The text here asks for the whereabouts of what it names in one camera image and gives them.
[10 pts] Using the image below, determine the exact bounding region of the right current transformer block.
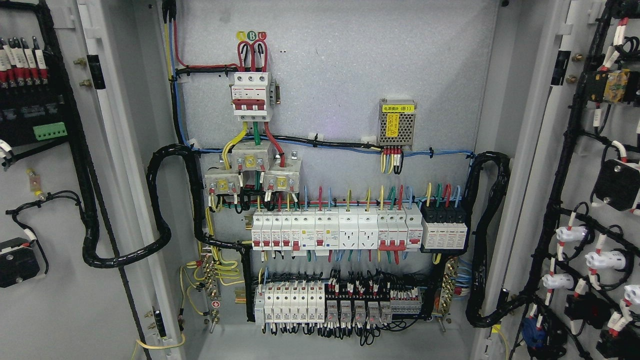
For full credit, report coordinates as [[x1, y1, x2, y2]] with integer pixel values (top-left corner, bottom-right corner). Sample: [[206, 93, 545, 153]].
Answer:
[[262, 159, 302, 194]]

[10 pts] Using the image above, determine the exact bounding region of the black surge protector module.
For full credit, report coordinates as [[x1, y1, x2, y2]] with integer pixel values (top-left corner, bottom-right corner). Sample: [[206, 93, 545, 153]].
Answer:
[[420, 203, 468, 256]]

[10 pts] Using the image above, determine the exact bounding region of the upper current transformer block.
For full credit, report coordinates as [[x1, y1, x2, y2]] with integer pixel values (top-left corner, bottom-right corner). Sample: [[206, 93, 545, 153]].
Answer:
[[229, 141, 276, 172]]

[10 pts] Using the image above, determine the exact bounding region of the relay row with red lights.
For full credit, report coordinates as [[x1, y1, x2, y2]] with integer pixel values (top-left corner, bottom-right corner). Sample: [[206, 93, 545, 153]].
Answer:
[[325, 295, 423, 331]]

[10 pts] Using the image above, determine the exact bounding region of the black cable loom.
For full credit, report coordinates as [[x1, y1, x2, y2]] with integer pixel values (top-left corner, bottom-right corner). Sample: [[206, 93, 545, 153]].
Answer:
[[465, 151, 513, 329], [82, 144, 251, 269]]

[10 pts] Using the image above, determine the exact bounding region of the white socket breaker row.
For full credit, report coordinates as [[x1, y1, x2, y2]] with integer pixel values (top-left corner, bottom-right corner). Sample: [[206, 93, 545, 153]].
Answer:
[[250, 207, 423, 256]]

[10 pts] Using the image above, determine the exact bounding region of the lower white mini breaker row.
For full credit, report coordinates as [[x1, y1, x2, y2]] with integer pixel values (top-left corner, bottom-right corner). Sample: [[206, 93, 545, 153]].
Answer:
[[254, 281, 326, 325]]

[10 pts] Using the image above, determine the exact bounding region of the brass ground terminal bar left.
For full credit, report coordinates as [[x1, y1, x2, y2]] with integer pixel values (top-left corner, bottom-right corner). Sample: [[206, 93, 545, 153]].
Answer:
[[199, 253, 221, 334]]

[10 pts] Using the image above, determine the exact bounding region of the black right cable loom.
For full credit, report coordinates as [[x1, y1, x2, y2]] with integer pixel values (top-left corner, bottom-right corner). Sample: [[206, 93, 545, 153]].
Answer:
[[465, 151, 513, 329]]

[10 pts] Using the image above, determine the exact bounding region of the black left cable loom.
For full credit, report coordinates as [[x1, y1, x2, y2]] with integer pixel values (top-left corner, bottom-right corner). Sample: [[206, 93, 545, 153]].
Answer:
[[82, 144, 251, 269]]

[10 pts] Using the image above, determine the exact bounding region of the grey cabinet door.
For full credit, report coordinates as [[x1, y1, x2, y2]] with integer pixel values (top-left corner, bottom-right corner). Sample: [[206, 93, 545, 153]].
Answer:
[[0, 0, 188, 360], [466, 0, 639, 360]]

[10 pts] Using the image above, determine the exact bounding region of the brass terminal bar right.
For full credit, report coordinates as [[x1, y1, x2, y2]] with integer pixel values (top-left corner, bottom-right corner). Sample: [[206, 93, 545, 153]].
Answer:
[[435, 257, 458, 321]]

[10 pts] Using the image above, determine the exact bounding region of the red white main circuit breaker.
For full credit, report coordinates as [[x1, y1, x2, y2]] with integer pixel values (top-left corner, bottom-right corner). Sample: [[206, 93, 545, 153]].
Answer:
[[230, 71, 276, 123]]

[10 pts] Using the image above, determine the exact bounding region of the perforated metal power supply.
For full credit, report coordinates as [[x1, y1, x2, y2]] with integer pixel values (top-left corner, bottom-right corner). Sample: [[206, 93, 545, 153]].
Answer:
[[377, 98, 418, 147]]

